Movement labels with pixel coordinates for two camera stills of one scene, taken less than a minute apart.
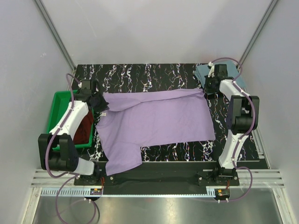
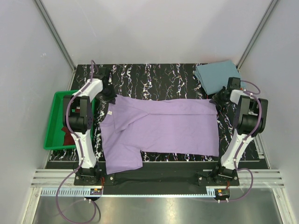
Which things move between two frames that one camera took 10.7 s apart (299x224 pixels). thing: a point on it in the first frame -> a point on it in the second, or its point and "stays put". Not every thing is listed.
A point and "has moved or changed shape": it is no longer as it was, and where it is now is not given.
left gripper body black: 100,103 -> 108,94
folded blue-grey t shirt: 233,72 stays put
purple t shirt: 134,119 has moved or changed shape
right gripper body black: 208,85 -> 218,98
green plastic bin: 60,100 stays put
